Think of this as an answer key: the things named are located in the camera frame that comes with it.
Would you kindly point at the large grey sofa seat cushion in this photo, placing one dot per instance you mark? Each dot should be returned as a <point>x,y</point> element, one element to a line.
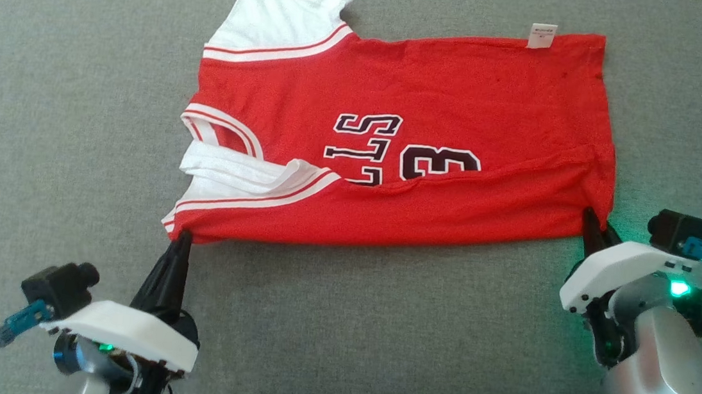
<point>338,324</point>

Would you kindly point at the blue left camera connector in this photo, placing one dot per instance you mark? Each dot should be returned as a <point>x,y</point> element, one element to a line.
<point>23,322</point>

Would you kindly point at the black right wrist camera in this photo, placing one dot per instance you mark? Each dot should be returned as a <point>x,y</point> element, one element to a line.
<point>676,228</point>

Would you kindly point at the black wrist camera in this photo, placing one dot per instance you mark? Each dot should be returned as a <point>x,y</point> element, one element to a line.
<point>676,228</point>
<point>59,288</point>

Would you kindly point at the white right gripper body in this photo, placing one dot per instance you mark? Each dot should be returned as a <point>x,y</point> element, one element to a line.
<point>615,267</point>

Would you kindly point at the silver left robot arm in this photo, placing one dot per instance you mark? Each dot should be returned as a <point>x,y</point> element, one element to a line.
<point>89,384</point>

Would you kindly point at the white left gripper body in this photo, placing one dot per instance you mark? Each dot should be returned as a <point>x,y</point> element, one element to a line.
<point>132,333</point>

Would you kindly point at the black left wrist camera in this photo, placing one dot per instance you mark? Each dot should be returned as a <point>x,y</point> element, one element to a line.
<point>59,288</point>

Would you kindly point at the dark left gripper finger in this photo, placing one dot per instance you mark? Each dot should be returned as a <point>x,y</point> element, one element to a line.
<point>178,290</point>
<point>155,287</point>

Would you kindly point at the red white basketball jersey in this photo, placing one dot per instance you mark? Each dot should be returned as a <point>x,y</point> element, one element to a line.
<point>432,89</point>

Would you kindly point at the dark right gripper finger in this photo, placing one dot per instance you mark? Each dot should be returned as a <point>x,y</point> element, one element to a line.
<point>612,236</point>
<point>592,236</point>

